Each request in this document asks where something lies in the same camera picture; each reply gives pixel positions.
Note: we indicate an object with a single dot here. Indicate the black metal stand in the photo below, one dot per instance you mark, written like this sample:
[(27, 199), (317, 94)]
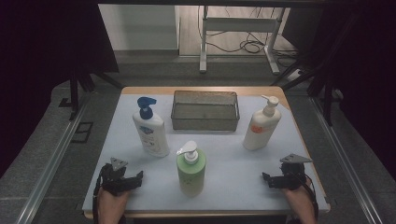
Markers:
[(74, 93), (327, 93)]

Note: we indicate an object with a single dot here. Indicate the green bottle with white pump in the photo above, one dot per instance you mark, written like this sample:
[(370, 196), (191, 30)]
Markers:
[(191, 174)]

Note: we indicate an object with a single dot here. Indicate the aluminium rail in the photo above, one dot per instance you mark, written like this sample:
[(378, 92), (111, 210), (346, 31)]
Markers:
[(345, 161), (53, 161)]

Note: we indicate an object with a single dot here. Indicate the black floor bracket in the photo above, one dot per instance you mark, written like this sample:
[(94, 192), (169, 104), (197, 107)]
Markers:
[(82, 132)]

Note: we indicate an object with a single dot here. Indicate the white metal desk frame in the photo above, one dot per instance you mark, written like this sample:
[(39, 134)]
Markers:
[(239, 24)]

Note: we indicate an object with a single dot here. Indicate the white bottle with blue pump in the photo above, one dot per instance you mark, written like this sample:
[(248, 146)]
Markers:
[(152, 133)]

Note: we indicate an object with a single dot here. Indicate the dark curtain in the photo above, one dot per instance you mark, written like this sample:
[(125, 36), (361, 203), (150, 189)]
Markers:
[(370, 77), (37, 62)]

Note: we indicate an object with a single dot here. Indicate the person's left hand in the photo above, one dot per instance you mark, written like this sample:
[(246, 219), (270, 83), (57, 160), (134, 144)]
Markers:
[(112, 202)]

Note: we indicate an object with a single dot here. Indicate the metal mesh basket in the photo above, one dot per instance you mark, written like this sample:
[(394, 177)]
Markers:
[(202, 116)]

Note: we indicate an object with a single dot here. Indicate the white power strip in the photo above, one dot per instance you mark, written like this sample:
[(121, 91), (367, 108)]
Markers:
[(294, 75)]

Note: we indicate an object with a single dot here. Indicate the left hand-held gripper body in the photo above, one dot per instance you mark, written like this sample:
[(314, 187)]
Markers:
[(113, 182)]

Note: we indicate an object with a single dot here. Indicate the person's right hand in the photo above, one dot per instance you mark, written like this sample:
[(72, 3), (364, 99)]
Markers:
[(299, 199)]

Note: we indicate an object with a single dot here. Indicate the light blue table mat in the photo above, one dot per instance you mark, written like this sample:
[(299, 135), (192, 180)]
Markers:
[(233, 174)]

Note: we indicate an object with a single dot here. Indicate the white pump bottle orange label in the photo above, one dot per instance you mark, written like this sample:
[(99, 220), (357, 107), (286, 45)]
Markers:
[(260, 133)]

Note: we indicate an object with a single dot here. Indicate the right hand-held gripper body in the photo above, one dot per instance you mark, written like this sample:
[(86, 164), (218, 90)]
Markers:
[(292, 175)]

